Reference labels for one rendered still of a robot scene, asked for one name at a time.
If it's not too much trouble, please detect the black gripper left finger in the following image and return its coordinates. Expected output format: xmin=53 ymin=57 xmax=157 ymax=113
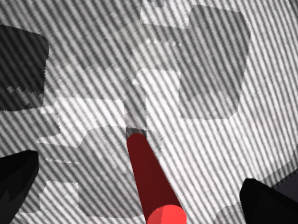
xmin=0 ymin=151 xmax=39 ymax=224

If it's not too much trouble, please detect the red peg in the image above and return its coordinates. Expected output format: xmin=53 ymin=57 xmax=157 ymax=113
xmin=126 ymin=133 xmax=186 ymax=224

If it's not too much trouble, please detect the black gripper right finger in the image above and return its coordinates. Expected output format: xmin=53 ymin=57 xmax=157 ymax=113
xmin=238 ymin=179 xmax=298 ymax=224

